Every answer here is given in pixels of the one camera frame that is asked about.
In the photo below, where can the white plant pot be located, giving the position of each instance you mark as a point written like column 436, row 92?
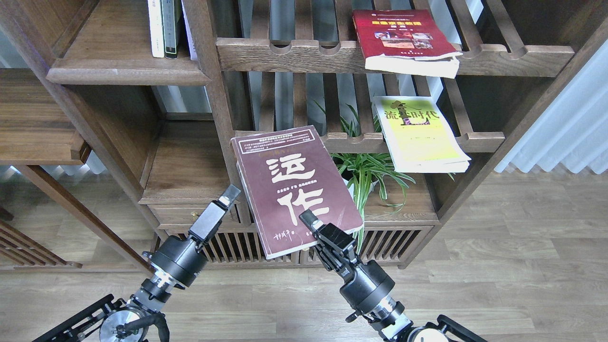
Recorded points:
column 359, row 180

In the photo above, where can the white curtain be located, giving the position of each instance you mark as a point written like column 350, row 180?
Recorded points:
column 572, row 134

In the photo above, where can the white upright book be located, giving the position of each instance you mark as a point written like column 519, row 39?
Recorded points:
column 156, row 28

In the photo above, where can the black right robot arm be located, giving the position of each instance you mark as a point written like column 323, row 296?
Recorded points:
column 398, row 328

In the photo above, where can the yellow green book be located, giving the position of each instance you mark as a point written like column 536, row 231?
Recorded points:
column 418, row 137

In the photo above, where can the wooden side table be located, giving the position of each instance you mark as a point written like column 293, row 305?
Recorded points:
column 36, row 132

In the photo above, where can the green spider plant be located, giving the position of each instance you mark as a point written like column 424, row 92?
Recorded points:
column 380, row 164

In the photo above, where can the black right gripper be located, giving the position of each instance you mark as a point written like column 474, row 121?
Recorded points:
column 366, row 287

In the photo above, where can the red book on shelf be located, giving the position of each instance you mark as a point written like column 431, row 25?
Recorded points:
column 405, row 42

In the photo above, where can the white book behind post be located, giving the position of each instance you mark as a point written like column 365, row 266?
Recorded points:
column 188, row 33

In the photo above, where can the dark green upright book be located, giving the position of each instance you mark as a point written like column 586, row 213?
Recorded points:
column 171, row 20

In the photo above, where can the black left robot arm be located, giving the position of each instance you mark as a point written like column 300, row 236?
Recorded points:
column 119, row 320

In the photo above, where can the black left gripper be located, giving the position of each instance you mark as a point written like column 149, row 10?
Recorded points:
column 182, row 259

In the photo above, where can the maroon book white characters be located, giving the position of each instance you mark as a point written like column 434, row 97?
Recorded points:
column 284, row 174

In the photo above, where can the dark wooden bookshelf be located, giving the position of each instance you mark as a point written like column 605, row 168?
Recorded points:
column 163, row 126

